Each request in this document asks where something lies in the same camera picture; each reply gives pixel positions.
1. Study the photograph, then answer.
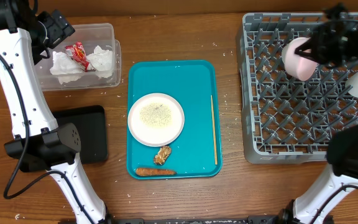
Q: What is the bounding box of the clear plastic bin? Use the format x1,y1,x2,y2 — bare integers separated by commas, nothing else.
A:
35,23,121,91

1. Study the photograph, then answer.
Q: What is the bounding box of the teal serving tray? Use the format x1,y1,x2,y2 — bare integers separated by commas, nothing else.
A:
127,60,223,179

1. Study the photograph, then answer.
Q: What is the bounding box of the wooden chopstick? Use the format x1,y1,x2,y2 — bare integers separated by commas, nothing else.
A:
210,95,218,165

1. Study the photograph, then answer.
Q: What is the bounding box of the black tray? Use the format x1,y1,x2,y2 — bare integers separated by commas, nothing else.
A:
19,105,109,173

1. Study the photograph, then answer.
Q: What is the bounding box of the grey dishwasher rack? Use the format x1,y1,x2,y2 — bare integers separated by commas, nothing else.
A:
236,12,358,164

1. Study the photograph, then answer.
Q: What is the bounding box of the silver foil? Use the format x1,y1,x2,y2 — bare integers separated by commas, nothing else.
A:
87,45,113,78

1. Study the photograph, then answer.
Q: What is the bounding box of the large white plate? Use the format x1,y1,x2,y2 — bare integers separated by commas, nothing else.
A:
127,93,185,147

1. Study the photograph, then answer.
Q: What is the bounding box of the golden fried food piece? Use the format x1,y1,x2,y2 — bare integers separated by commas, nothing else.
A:
154,146,172,166

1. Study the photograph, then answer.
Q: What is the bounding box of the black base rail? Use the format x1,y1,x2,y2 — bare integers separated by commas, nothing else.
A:
106,215,280,224

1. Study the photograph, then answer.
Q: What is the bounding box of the red snack wrapper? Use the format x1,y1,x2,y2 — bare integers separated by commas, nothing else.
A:
65,42,91,72

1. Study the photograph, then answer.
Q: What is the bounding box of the brown fried stick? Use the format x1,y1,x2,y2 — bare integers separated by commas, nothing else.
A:
135,167,177,177

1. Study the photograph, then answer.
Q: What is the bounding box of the white napkin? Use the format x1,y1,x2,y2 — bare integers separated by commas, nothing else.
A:
50,51,84,85

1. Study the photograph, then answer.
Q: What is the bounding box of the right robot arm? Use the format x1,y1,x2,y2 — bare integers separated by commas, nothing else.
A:
274,4,358,223

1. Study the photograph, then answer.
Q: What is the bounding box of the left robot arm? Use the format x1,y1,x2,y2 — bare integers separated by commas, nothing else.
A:
0,0,113,223

